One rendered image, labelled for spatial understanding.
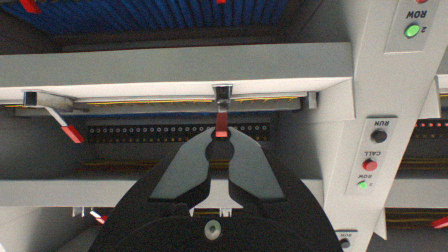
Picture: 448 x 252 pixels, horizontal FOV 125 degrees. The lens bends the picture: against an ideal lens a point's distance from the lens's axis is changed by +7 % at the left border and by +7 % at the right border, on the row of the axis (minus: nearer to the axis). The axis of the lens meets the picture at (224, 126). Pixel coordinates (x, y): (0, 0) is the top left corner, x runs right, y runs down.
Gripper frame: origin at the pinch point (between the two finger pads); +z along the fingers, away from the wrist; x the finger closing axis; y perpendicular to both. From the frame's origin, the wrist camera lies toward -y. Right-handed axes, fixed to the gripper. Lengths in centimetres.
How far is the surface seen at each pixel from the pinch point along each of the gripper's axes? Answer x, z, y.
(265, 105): 7.5, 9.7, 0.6
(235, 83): 1.7, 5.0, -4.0
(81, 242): -41, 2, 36
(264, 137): 11.0, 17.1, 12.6
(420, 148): 61, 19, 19
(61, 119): -26.3, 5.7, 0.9
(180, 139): -13.1, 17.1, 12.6
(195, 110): -5.4, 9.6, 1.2
